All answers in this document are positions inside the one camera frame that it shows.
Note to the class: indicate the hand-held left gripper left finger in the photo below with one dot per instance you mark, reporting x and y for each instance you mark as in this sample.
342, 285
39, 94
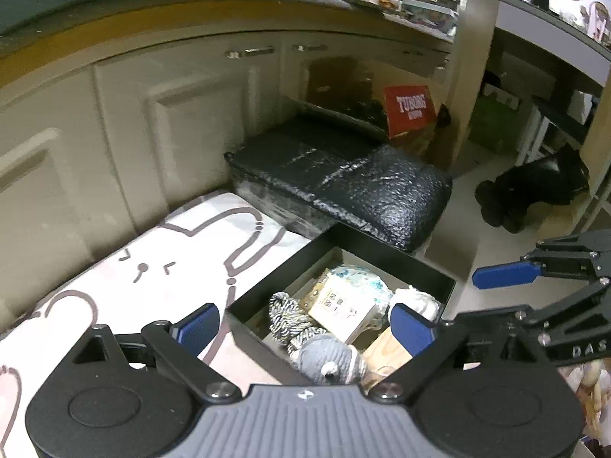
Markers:
200, 329

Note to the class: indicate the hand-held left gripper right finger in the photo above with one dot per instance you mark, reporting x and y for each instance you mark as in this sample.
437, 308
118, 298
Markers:
410, 329

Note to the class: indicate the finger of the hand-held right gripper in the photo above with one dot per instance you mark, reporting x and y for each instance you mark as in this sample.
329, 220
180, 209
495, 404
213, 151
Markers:
573, 305
506, 274

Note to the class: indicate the white knitted ball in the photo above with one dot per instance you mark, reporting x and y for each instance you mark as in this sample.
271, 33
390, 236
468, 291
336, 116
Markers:
420, 300

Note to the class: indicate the wooden block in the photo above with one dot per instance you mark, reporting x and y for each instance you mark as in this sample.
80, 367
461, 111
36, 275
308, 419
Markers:
386, 350

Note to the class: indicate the black box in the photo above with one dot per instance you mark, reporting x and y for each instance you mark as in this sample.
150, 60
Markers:
391, 260

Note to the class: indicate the small cream box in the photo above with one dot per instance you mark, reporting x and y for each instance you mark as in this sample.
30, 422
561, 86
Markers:
339, 303

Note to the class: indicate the grey knitted toy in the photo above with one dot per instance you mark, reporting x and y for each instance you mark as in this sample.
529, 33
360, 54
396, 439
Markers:
329, 350

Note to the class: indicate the person's right hand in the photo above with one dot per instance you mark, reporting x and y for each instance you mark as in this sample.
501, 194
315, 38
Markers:
594, 391

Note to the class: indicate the blue floral fabric pouch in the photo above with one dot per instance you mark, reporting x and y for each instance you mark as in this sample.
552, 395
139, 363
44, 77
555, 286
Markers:
367, 286

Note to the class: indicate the cartoon bear printed mat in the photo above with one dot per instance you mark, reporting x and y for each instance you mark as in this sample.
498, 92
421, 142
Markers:
143, 296

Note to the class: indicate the black shiny bag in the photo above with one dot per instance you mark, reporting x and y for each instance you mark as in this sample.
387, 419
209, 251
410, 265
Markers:
534, 181

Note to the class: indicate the green bag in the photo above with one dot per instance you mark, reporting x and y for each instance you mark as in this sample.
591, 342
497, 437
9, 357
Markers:
494, 124

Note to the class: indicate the black foam wrapped package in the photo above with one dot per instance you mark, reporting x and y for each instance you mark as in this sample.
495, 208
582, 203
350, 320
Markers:
358, 186

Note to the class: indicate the red carton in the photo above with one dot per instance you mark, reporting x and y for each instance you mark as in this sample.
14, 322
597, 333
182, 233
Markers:
410, 109

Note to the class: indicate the beige panelled cabinet door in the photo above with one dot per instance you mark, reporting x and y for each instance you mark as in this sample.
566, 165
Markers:
181, 129
43, 200

